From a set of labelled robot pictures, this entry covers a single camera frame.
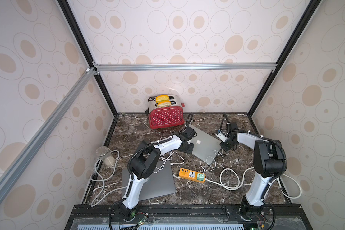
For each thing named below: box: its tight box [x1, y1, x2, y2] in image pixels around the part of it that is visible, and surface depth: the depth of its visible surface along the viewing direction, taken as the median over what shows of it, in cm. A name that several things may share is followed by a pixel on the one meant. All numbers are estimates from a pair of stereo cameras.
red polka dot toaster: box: [145, 95, 185, 129], surface depth 105 cm
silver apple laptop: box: [188, 124, 222, 165], surface depth 102 cm
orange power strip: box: [178, 167, 207, 184], surface depth 87 cm
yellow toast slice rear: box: [155, 94, 170, 103], surface depth 105 cm
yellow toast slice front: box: [157, 101, 172, 108], surface depth 100 cm
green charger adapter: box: [196, 172, 205, 181], surface depth 81 cm
